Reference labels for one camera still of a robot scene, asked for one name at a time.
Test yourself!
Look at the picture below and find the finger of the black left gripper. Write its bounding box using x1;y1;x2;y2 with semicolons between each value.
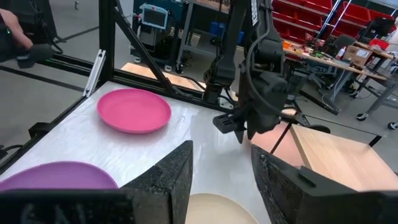
213;113;246;144
247;119;274;140

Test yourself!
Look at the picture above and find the purple plate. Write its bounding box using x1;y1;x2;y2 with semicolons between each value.
0;161;119;191

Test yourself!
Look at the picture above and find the light wooden platform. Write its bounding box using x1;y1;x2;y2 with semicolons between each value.
120;62;208;93

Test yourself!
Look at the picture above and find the wooden board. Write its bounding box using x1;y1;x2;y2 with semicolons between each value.
269;113;398;192

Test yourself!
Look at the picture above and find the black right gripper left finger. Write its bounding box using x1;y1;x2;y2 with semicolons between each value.
0;139;194;224

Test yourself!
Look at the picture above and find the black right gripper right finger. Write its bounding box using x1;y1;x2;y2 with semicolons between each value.
251;144;398;224

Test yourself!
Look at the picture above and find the person's hand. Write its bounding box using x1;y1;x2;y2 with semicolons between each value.
0;8;34;50

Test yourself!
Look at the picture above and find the table with caster wheels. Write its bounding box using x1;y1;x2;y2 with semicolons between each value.
354;42;398;131

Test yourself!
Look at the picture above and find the black aluminium rig frame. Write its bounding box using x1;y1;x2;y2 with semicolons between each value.
0;0;242;175

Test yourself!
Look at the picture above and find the pink plate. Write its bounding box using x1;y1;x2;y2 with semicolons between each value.
96;88;172;135

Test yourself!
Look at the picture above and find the blue storage bin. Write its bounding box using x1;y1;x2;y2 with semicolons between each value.
210;21;245;45

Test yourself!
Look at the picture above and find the cardboard box with white label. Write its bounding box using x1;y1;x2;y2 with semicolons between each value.
343;45;373;67

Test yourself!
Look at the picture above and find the dark blue equipment cart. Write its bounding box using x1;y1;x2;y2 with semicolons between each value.
130;0;187;74

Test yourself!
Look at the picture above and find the black table edge clamp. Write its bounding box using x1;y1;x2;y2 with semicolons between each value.
28;121;54;139

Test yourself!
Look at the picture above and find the cream plate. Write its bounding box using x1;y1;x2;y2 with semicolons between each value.
185;192;259;224

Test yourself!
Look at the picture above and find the rack of red bins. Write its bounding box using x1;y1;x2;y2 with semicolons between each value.
272;0;398;44

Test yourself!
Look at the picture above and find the white arm base bracket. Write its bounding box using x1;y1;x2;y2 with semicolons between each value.
217;96;234;110

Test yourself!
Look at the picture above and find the blue-framed monitor device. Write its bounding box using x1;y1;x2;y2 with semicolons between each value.
139;2;169;30

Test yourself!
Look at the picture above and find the silver aluminium extrusion bar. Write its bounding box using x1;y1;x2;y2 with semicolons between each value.
83;49;107;98

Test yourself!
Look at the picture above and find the cluttered workbench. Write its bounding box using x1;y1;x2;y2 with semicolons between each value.
282;40;389;116

